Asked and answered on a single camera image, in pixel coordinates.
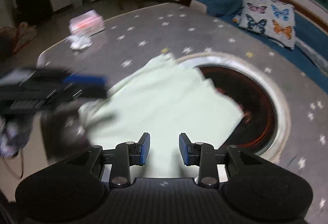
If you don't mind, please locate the butterfly print cushion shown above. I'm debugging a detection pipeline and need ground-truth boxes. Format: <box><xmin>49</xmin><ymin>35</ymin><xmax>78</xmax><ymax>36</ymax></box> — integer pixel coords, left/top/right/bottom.
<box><xmin>232</xmin><ymin>0</ymin><xmax>296</xmax><ymax>50</ymax></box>

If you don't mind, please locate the round induction cooktop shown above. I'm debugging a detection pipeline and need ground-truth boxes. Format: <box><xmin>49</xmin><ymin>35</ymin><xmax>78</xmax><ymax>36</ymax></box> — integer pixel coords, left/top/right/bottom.
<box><xmin>176</xmin><ymin>52</ymin><xmax>291</xmax><ymax>164</ymax></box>

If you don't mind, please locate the pale green t-shirt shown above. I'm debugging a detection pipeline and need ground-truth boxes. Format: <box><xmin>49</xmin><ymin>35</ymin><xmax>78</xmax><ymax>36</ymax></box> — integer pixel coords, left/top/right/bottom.
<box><xmin>78</xmin><ymin>54</ymin><xmax>244</xmax><ymax>178</ymax></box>

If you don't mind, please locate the pink tissue box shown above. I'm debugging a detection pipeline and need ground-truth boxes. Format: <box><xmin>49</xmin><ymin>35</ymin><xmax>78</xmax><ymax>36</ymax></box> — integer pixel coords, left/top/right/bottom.
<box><xmin>68</xmin><ymin>10</ymin><xmax>105</xmax><ymax>36</ymax></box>

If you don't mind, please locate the blue bench sofa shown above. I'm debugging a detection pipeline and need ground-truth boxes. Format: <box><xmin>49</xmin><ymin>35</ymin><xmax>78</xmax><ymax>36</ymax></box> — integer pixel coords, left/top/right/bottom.
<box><xmin>190</xmin><ymin>0</ymin><xmax>327</xmax><ymax>91</ymax></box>

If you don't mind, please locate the crumpled white tissue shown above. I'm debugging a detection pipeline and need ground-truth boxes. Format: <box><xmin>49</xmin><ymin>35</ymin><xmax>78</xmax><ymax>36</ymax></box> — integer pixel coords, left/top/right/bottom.
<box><xmin>66</xmin><ymin>35</ymin><xmax>92</xmax><ymax>51</ymax></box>

